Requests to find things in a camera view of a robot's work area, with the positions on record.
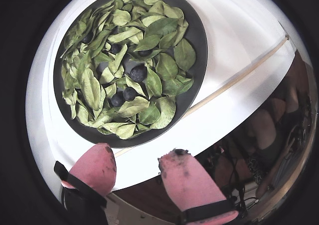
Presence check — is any black cable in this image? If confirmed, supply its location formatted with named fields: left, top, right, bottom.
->
left=224, top=150, right=260, bottom=211

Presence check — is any heap of green dried leaves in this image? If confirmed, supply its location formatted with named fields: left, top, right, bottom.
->
left=60, top=0, right=197, bottom=140

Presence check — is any dark grey round bowl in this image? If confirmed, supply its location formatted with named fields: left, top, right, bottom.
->
left=52, top=0, right=209, bottom=146

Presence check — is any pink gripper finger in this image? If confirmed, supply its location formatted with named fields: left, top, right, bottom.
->
left=53, top=142, right=118, bottom=209
left=158, top=149, right=240, bottom=225

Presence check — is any long thin wooden stick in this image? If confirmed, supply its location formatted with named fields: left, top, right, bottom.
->
left=113, top=34, right=290, bottom=159

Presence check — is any white board sheet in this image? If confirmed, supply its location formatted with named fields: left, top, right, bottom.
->
left=25, top=0, right=298, bottom=206

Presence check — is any large dark blueberry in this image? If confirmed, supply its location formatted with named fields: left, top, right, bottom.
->
left=130, top=64, right=148, bottom=83

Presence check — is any seated person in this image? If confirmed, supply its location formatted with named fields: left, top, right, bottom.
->
left=239, top=67, right=311, bottom=183

